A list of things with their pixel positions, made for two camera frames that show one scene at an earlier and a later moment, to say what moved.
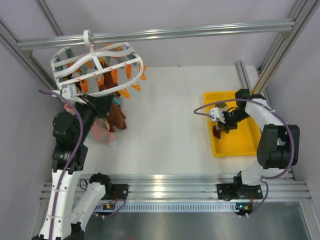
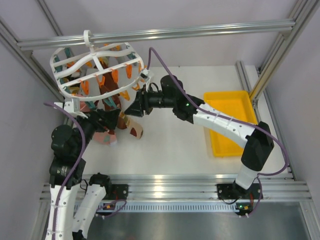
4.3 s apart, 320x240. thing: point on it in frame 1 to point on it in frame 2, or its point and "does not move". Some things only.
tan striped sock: (217, 115) to (134, 126)
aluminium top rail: (189, 32) does not move
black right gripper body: (232, 118) to (145, 99)
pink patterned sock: (99, 132) does not move
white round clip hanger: (94, 70) does not move
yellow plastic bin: (241, 142) does not move
